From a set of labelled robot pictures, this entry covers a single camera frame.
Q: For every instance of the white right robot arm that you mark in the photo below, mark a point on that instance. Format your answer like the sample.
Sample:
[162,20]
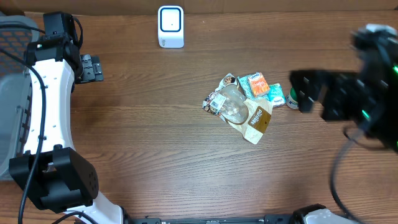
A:
[377,47]

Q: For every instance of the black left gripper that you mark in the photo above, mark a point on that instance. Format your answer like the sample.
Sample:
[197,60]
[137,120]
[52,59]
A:
[91,68]

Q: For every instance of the orange tissue pack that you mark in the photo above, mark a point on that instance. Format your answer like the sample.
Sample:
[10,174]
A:
[258,84]

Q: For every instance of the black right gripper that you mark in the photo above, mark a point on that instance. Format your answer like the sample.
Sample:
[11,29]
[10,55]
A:
[332,85]

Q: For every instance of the white barcode scanner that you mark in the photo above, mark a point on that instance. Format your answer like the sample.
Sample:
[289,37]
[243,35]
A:
[171,27]

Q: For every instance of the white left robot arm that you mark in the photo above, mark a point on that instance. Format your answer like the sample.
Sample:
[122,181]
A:
[51,174]

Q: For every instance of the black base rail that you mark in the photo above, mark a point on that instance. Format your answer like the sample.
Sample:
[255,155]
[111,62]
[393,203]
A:
[267,219]

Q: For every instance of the small teal tissue pack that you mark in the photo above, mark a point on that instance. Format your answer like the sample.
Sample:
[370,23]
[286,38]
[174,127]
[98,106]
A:
[276,95]

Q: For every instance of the clear snack pouch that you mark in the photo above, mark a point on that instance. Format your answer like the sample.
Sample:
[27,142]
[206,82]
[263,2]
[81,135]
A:
[250,117]

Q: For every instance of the grey plastic mesh basket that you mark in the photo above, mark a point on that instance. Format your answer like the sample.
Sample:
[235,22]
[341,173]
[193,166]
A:
[16,95]

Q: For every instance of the green lid jar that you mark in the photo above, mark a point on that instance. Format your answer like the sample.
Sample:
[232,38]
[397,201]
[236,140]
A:
[291,99]

